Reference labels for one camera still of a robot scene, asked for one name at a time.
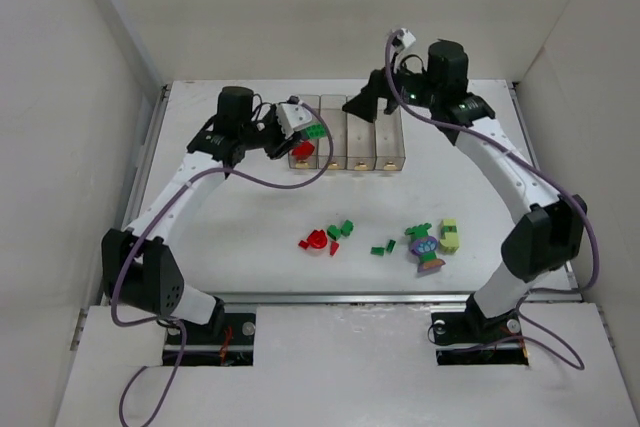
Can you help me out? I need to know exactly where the green 2x4 lego brick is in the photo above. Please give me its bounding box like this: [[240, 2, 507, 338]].
[[303, 123, 327, 140]]

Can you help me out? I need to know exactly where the dark green lego cluster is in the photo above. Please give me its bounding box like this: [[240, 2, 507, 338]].
[[326, 220, 354, 241]]

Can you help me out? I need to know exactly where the red round lego piece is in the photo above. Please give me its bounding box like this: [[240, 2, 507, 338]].
[[306, 230, 329, 254]]

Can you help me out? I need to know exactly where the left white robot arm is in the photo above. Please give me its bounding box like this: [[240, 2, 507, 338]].
[[101, 86, 310, 336]]

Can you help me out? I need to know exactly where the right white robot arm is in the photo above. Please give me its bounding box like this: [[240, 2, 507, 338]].
[[342, 29, 587, 345]]

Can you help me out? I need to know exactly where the clear bin for light green legos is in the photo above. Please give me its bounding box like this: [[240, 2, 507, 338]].
[[320, 94, 347, 170]]

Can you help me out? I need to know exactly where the clear bin for purple legos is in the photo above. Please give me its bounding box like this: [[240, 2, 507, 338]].
[[374, 108, 406, 172]]

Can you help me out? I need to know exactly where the clear bin for red legos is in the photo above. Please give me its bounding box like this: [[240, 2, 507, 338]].
[[287, 95, 320, 170]]

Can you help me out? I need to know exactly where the purple green flower lego figure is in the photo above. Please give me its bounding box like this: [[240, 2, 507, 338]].
[[404, 223, 445, 276]]

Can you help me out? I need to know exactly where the yellow green lego stack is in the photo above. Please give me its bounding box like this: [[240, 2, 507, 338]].
[[439, 218, 460, 254]]

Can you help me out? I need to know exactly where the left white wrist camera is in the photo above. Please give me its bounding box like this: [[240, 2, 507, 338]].
[[276, 103, 314, 138]]

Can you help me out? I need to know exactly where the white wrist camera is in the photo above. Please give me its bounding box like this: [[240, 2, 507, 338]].
[[391, 28, 416, 52], [276, 103, 314, 138]]

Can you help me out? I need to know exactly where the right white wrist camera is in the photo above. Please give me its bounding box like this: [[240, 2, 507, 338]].
[[391, 28, 416, 52]]

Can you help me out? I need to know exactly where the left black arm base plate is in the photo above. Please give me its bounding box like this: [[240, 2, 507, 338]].
[[179, 312, 257, 367]]

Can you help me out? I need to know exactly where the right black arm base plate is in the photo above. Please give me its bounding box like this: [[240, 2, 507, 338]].
[[427, 311, 529, 366]]

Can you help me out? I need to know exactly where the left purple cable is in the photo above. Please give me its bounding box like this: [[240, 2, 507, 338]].
[[109, 101, 335, 426]]

